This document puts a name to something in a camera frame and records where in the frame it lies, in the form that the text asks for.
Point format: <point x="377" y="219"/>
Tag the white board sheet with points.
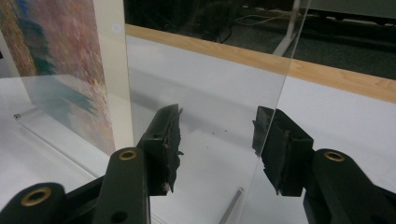
<point x="342" y="130"/>

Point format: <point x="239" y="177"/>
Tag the clear acrylic photo frame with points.
<point x="202" y="87"/>

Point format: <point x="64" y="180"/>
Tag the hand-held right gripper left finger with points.
<point x="162" y="149"/>

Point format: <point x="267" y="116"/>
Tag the wooden table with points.
<point x="342" y="83"/>

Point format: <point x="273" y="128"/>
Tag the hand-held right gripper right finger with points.
<point x="286" y="149"/>

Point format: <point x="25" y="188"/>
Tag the white metal desk frame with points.
<point x="288" y="40"/>

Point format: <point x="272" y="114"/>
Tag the paper picture card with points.
<point x="62" y="46"/>

